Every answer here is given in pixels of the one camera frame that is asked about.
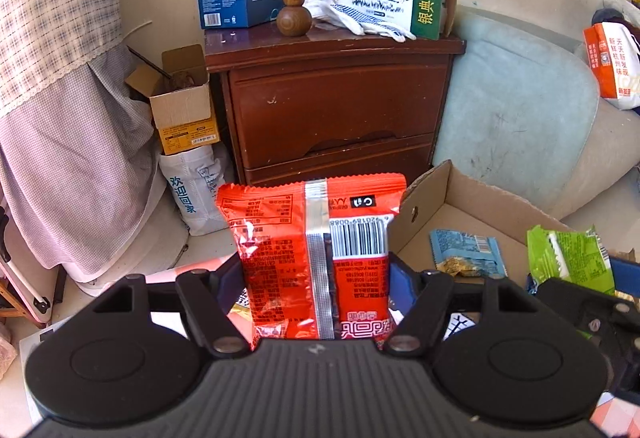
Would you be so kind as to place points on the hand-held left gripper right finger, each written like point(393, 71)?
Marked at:
point(400, 279)

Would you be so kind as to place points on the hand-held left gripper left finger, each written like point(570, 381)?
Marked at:
point(231, 275)

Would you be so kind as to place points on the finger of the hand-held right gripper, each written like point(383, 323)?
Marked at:
point(575, 305)

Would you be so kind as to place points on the orange red snack packet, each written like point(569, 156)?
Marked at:
point(280, 258)

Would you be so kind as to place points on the green snack packet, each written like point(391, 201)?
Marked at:
point(570, 253)

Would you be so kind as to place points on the light blue small snack packet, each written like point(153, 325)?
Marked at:
point(465, 245)

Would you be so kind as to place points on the pink white checked tablecloth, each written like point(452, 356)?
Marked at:
point(200, 264)

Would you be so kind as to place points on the blue foil snack packet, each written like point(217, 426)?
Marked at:
point(625, 275)

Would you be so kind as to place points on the small gold candy packet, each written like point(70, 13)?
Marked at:
point(460, 267)

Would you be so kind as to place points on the white printed plastic bag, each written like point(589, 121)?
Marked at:
point(195, 188)

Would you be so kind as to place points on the small yellow cardboard box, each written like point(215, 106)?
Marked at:
point(180, 112)

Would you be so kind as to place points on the dark wooden nightstand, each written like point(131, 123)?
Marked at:
point(330, 107)

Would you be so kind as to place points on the light blue sofa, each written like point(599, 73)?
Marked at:
point(515, 117)

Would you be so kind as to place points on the wooden stool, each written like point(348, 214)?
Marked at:
point(20, 303)

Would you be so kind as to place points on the clear plastic bag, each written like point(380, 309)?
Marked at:
point(6, 350)

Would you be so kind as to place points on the orange white paper bag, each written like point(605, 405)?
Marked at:
point(612, 62)

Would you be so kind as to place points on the checked curtain cloth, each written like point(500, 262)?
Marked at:
point(60, 92)

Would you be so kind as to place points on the white work gloves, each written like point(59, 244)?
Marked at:
point(360, 17)

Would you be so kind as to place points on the wooden gourd ornament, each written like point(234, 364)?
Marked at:
point(295, 12)

